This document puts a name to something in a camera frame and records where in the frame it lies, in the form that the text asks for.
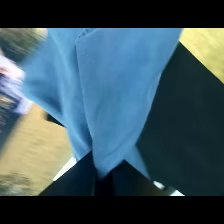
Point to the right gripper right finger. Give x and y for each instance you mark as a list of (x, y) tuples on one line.
[(133, 181)]

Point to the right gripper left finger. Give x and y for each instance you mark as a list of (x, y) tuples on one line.
[(76, 180)]

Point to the blue garment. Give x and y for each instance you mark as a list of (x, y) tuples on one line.
[(110, 93)]

